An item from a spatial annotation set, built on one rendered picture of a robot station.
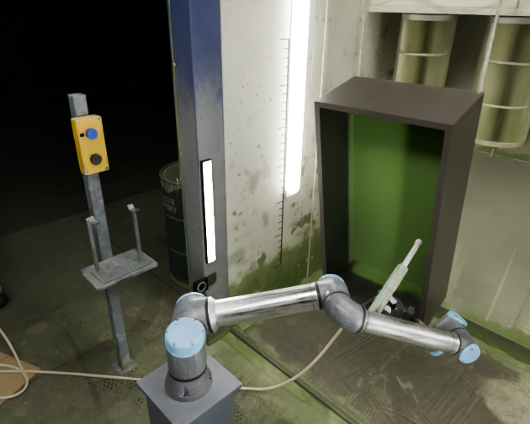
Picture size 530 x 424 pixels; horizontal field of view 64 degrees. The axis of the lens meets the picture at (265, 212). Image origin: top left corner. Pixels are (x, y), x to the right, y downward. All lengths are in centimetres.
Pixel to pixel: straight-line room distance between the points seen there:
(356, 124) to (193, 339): 135
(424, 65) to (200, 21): 157
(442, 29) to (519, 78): 57
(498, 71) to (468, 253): 118
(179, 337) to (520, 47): 233
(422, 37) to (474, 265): 153
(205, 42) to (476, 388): 240
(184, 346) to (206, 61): 131
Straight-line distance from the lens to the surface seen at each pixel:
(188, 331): 168
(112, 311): 260
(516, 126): 295
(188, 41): 214
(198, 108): 218
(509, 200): 326
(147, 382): 190
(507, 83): 288
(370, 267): 278
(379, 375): 279
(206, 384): 180
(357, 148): 237
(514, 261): 318
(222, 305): 180
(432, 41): 308
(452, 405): 277
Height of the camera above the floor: 202
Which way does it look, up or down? 26 degrees down
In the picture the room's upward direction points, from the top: 1 degrees clockwise
